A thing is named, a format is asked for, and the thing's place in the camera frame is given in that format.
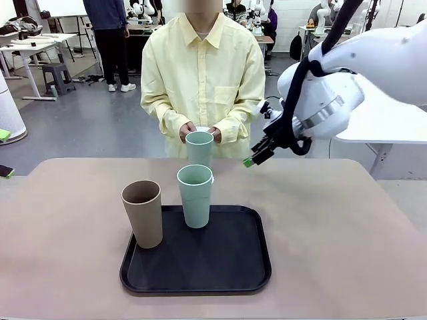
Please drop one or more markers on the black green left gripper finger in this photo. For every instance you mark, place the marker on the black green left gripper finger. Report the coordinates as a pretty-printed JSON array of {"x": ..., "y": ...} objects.
[
  {"x": 6, "y": 171},
  {"x": 4, "y": 134}
]

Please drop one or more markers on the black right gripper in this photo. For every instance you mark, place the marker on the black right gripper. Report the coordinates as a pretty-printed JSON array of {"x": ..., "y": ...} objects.
[{"x": 275, "y": 133}]

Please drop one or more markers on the green tall cup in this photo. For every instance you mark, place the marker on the green tall cup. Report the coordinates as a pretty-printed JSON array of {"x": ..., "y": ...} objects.
[
  {"x": 195, "y": 206},
  {"x": 199, "y": 150}
]

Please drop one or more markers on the brown tall cup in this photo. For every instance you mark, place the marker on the brown tall cup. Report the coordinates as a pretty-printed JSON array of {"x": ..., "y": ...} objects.
[{"x": 145, "y": 220}]

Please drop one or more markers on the person's right forearm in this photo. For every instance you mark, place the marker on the person's right forearm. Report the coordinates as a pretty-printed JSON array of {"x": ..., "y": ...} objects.
[{"x": 163, "y": 116}]

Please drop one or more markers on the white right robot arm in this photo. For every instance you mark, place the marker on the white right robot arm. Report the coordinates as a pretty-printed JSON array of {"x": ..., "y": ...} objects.
[{"x": 367, "y": 66}]

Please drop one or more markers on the person's left forearm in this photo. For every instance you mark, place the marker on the person's left forearm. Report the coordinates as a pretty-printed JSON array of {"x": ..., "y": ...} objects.
[{"x": 240, "y": 120}]

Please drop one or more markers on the person's left hand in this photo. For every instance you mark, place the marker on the person's left hand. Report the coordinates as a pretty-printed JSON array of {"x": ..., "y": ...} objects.
[{"x": 217, "y": 135}]

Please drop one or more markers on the person's right hand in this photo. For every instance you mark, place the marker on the person's right hand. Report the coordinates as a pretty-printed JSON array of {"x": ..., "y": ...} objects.
[{"x": 185, "y": 130}]

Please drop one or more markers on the small green bottle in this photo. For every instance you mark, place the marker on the small green bottle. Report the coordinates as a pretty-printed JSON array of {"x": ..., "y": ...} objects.
[{"x": 54, "y": 91}]

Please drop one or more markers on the grey plastic stool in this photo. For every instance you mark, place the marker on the grey plastic stool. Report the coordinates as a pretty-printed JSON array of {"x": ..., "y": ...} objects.
[{"x": 55, "y": 68}]

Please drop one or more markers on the white desk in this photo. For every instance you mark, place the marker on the white desk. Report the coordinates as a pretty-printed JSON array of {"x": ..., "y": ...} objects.
[{"x": 23, "y": 46}]

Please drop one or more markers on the person in yellow shirt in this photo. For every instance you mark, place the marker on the person in yellow shirt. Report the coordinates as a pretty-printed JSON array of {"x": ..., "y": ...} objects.
[{"x": 203, "y": 73}]

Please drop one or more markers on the black jacket pile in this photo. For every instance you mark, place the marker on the black jacket pile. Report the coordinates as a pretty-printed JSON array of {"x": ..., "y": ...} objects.
[{"x": 23, "y": 25}]

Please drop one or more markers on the small brown desk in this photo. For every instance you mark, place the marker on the small brown desk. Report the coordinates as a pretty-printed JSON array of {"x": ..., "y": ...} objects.
[{"x": 265, "y": 40}]

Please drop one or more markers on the black backpack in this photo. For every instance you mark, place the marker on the black backpack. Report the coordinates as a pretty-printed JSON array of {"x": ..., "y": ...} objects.
[{"x": 296, "y": 46}]

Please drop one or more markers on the black plastic tray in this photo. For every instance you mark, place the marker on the black plastic tray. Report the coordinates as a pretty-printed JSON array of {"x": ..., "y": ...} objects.
[{"x": 207, "y": 260}]

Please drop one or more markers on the large white table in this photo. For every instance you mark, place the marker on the large white table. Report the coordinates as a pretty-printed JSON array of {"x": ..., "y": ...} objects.
[{"x": 383, "y": 133}]

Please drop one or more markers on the person in purple top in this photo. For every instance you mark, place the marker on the person in purple top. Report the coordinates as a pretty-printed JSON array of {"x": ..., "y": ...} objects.
[{"x": 272, "y": 23}]

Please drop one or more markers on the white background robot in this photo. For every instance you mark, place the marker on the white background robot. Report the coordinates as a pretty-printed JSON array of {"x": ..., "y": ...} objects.
[
  {"x": 143, "y": 10},
  {"x": 321, "y": 18},
  {"x": 257, "y": 20}
]

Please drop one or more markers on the white whiteboard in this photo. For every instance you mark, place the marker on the white whiteboard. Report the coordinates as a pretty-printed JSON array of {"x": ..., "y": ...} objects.
[{"x": 60, "y": 6}]

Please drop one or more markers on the person in blue top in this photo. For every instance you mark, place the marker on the person in blue top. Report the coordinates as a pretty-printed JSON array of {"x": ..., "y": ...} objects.
[{"x": 110, "y": 43}]

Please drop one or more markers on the seated person patterned sweater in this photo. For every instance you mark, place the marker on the seated person patterned sweater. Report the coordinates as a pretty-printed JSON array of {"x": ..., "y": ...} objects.
[{"x": 235, "y": 11}]

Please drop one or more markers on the seated person grey top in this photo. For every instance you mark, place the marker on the seated person grey top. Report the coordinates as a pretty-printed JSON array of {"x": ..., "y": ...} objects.
[{"x": 315, "y": 15}]

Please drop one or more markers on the desk with black panel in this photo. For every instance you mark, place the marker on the desk with black panel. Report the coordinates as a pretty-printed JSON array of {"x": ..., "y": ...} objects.
[{"x": 136, "y": 50}]

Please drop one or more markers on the black stand pole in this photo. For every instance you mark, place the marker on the black stand pole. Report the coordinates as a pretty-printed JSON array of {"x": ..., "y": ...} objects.
[{"x": 371, "y": 13}]

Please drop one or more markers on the white cylindrical pedestal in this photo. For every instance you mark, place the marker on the white cylindrical pedestal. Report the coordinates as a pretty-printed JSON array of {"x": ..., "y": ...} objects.
[{"x": 10, "y": 110}]

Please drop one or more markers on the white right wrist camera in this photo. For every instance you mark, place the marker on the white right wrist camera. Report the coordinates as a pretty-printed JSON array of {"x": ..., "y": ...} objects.
[{"x": 261, "y": 106}]

